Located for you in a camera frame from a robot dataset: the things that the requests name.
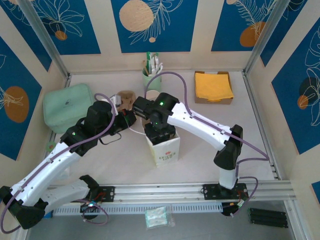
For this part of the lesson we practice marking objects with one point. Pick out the white printed paper bag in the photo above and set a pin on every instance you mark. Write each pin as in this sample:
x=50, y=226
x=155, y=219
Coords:
x=166, y=155

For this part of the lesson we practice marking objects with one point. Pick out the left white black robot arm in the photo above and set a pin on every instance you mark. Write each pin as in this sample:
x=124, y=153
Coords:
x=42, y=172

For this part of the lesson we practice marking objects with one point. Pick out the mint green holder cup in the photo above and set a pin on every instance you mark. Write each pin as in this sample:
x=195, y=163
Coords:
x=155, y=86

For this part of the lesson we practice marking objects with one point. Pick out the mint green zipper pouch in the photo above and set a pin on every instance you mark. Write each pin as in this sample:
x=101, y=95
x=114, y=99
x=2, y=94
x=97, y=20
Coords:
x=65, y=105

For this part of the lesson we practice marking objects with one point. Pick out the white paper-wrapped straw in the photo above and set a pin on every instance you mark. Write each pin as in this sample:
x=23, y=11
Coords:
x=152, y=70

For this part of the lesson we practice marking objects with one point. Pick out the brown cardboard napkin tray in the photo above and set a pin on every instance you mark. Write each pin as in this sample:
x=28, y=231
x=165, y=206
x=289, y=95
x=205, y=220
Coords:
x=200, y=101

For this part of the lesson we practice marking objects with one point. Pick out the wrapped straws and utensils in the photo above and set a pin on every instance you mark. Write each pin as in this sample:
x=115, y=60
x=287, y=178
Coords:
x=159, y=68

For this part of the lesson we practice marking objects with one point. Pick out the wooden stirrer stick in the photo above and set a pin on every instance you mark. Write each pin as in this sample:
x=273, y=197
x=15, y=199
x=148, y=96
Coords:
x=145, y=67

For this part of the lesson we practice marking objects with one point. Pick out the yellow paper napkin stack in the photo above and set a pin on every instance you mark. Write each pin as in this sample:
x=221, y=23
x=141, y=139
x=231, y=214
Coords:
x=212, y=87

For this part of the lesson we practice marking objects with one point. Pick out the left small controller board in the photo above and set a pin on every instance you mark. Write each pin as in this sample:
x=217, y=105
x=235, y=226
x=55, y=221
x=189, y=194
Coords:
x=90, y=206

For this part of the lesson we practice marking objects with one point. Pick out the small controller board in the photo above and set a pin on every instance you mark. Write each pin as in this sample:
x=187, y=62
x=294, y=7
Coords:
x=230, y=211
x=90, y=206

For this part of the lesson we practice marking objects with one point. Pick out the clear bag of packets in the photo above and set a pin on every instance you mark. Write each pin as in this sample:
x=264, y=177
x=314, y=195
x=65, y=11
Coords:
x=156, y=217

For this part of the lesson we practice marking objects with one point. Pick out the small blue object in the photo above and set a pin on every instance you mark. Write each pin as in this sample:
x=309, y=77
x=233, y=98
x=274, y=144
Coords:
x=48, y=215

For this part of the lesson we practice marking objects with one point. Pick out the right small controller board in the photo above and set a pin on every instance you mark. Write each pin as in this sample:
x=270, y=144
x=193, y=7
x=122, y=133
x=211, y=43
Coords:
x=230, y=211

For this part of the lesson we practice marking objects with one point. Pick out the black ribbed block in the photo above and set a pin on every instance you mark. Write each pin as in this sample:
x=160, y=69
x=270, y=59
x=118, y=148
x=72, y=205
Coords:
x=267, y=217

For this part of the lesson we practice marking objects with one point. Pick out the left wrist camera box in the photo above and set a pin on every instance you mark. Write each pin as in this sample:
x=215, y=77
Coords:
x=115, y=100

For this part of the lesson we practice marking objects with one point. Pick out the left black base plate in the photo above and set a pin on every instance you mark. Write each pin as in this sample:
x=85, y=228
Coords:
x=107, y=193

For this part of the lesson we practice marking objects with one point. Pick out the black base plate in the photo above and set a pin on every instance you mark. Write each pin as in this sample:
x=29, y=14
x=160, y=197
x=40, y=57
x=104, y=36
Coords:
x=210, y=191
x=107, y=193

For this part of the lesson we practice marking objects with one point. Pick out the aluminium mounting rail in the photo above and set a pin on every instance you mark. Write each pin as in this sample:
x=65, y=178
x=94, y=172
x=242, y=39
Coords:
x=160, y=192

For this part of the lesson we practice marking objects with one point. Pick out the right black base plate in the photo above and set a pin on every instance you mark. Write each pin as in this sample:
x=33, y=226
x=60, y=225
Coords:
x=210, y=191

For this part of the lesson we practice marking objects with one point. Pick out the left aluminium frame post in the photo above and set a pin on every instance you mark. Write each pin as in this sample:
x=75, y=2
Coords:
x=46, y=37

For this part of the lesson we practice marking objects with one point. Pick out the aluminium frame post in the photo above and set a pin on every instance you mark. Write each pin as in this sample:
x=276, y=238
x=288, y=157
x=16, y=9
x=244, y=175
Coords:
x=46, y=37
x=265, y=37

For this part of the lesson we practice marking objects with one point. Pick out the right aluminium frame post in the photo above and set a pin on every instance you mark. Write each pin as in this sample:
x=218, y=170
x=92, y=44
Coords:
x=265, y=37

